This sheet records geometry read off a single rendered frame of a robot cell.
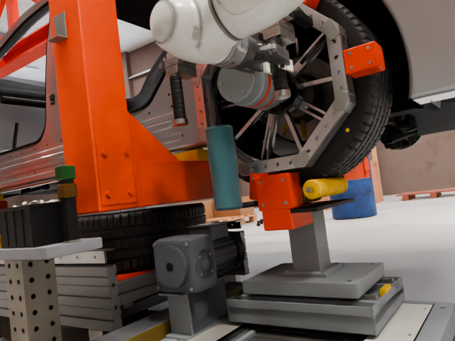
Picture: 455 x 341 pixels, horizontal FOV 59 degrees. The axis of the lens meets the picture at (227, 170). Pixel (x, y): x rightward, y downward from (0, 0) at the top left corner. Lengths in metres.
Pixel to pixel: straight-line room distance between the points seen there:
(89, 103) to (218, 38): 0.71
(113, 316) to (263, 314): 0.50
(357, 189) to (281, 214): 4.40
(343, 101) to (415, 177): 9.96
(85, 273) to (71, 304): 0.15
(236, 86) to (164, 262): 0.60
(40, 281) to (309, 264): 0.84
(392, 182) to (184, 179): 9.85
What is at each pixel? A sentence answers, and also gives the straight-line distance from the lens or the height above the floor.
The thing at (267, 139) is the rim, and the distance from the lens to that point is 1.41.
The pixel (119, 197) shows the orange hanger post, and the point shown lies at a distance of 1.35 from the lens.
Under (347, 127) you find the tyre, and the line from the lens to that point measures 1.27.
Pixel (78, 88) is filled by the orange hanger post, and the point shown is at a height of 0.92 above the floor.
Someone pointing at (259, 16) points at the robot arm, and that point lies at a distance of 0.69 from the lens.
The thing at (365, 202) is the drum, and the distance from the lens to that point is 5.67.
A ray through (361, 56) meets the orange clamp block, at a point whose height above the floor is 0.85.
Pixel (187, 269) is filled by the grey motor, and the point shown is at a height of 0.31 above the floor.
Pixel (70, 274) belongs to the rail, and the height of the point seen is 0.31.
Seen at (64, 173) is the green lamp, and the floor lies 0.64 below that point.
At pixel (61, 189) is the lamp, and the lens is 1.18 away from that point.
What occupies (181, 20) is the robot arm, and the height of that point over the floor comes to 0.82.
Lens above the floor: 0.53
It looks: 3 degrees up
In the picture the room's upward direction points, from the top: 7 degrees counter-clockwise
